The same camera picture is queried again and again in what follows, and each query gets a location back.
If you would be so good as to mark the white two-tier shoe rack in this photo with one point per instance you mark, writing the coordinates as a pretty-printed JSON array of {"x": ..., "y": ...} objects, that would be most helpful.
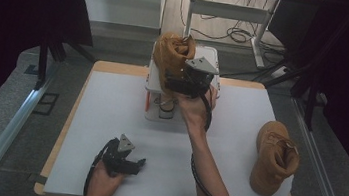
[{"x": 154, "y": 78}]

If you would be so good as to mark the white table mat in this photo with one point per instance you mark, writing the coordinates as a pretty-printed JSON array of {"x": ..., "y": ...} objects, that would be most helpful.
[{"x": 163, "y": 143}]

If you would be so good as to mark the white power strip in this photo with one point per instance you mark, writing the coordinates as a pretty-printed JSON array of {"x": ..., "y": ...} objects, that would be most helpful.
[{"x": 279, "y": 71}]

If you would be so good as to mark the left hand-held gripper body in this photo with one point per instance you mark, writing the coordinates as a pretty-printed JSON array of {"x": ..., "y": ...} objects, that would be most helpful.
[{"x": 114, "y": 161}]

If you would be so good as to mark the white metal desk frame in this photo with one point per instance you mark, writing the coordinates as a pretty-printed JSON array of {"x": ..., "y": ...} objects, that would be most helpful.
[{"x": 228, "y": 10}]

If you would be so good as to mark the silver metal rail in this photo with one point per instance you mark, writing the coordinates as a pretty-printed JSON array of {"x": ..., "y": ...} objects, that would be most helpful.
[
  {"x": 6, "y": 134},
  {"x": 320, "y": 176}
]

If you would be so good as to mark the person's left hand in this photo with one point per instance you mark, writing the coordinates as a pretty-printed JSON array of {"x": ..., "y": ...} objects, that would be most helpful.
[{"x": 101, "y": 186}]

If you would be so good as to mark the black metal stand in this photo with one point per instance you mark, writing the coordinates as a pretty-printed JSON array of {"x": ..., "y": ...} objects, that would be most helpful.
[
  {"x": 310, "y": 94},
  {"x": 43, "y": 58}
]

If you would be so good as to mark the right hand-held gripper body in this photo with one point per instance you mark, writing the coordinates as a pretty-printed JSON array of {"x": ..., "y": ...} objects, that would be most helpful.
[{"x": 200, "y": 77}]

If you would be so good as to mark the person's right hand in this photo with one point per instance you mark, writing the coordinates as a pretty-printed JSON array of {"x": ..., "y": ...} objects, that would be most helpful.
[{"x": 194, "y": 109}]

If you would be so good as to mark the tan suede boot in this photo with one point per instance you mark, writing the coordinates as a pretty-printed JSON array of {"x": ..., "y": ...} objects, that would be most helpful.
[
  {"x": 272, "y": 157},
  {"x": 170, "y": 57}
]

